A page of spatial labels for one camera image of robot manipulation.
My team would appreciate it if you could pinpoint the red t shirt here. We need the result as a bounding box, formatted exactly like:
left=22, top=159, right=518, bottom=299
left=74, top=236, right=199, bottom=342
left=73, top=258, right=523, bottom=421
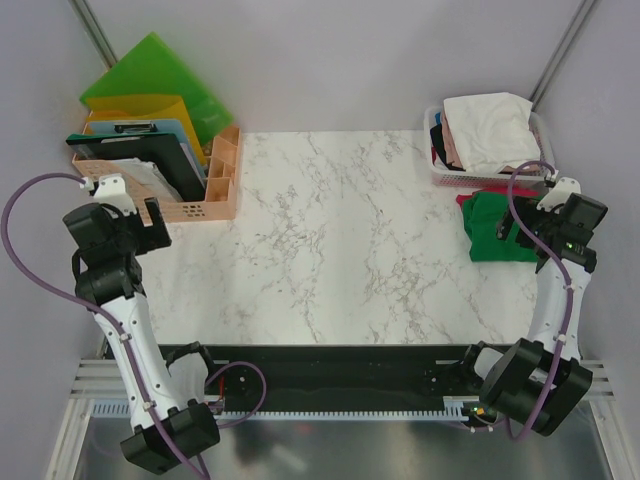
left=456, top=186, right=539, bottom=207

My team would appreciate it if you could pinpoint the green t shirt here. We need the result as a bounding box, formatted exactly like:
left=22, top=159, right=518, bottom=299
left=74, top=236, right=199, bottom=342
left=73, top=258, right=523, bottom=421
left=460, top=193, right=536, bottom=263

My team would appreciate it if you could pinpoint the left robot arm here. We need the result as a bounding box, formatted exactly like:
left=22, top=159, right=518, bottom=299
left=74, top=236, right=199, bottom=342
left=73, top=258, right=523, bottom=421
left=63, top=198, right=220, bottom=475

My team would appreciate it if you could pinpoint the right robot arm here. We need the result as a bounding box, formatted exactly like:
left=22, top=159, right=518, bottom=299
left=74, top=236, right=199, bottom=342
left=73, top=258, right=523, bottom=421
left=457, top=193, right=608, bottom=441

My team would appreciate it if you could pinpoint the peach file organizer basket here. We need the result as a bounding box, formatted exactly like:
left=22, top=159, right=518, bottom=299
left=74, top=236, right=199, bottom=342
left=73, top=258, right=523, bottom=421
left=71, top=124, right=243, bottom=223

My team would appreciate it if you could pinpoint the black binder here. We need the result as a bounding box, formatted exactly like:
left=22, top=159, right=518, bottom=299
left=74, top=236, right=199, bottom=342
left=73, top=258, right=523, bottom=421
left=66, top=133, right=206, bottom=201

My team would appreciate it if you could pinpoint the white t shirt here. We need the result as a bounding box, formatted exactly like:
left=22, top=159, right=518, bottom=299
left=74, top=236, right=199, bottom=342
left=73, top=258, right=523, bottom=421
left=441, top=92, right=541, bottom=174

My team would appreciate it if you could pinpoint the white laundry basket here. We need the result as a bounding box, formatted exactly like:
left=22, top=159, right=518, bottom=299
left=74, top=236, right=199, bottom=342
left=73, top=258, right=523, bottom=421
left=424, top=103, right=554, bottom=188

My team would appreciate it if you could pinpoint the pink t shirt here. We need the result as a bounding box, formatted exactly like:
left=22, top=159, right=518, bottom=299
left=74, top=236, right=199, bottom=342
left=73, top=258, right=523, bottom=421
left=438, top=117, right=540, bottom=175

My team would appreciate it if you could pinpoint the blue clipboard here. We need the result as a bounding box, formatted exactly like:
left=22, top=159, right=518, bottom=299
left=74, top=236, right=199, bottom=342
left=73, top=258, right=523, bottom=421
left=88, top=118, right=208, bottom=170

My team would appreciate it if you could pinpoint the yellow plastic folder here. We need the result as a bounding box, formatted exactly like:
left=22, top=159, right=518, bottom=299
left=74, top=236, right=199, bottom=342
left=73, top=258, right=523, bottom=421
left=87, top=94, right=206, bottom=166

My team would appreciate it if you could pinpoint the black t shirt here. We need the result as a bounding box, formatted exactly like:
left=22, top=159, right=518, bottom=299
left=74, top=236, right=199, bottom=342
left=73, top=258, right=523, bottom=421
left=430, top=124, right=446, bottom=161

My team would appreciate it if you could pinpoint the green plastic folder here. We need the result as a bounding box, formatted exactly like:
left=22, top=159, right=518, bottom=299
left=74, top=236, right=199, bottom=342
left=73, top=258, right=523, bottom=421
left=80, top=33, right=233, bottom=144

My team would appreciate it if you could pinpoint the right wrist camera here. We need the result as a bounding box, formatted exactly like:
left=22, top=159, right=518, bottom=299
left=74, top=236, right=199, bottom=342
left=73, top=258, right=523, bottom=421
left=537, top=171, right=581, bottom=212

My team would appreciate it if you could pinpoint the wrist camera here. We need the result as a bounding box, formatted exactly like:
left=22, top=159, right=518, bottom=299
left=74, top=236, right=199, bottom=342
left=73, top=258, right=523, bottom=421
left=537, top=171, right=581, bottom=212
left=82, top=174, right=138, bottom=216

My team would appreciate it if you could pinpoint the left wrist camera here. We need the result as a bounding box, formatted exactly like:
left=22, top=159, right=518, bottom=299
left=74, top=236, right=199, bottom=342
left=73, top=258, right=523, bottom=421
left=82, top=174, right=138, bottom=216

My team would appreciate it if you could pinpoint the white cable duct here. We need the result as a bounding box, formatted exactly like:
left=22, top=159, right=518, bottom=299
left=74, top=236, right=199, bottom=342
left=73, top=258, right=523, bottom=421
left=91, top=399, right=468, bottom=422

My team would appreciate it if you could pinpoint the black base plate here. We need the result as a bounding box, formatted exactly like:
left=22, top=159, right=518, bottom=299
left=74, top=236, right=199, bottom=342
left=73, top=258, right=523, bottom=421
left=201, top=344, right=482, bottom=410

